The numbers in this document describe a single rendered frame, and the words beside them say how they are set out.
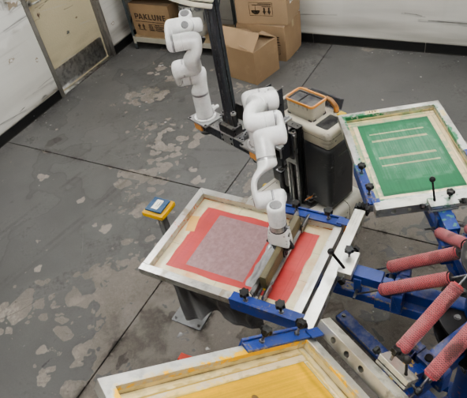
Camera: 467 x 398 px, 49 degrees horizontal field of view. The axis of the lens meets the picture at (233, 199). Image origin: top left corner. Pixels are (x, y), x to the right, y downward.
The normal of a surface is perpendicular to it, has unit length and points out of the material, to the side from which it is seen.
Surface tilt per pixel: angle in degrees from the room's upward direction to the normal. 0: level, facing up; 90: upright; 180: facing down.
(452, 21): 90
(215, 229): 0
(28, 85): 90
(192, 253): 0
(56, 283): 0
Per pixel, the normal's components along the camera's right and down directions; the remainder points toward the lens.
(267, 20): -0.39, 0.68
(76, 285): -0.14, -0.73
